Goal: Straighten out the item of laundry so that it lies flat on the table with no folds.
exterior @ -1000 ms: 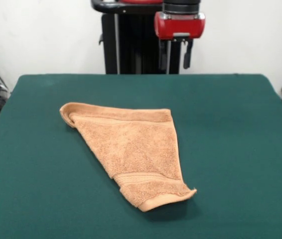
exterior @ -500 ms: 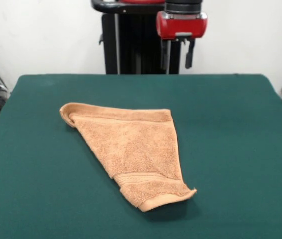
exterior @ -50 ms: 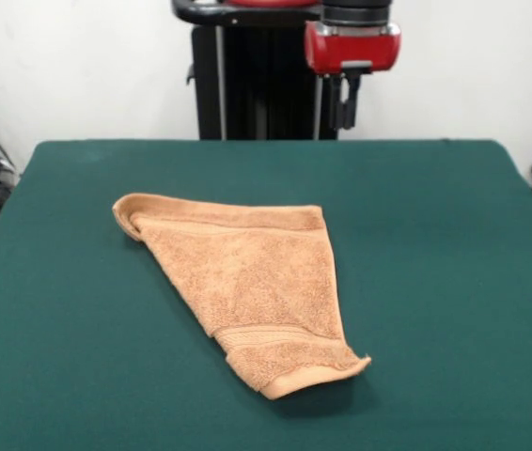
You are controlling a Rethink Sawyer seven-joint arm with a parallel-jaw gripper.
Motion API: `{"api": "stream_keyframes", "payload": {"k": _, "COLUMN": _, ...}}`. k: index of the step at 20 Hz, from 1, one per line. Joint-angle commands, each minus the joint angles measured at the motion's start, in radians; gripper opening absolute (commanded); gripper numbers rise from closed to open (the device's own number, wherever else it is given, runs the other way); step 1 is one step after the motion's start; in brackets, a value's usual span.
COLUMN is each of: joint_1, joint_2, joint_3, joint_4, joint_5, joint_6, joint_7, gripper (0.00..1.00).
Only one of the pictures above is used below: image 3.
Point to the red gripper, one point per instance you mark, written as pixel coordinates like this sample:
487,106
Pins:
355,47

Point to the tan terry towel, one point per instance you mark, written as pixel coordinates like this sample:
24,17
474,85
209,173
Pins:
247,282

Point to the dark green table cloth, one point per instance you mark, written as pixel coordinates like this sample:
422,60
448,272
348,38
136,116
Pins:
82,329

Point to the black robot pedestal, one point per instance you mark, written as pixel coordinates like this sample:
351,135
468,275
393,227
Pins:
256,84

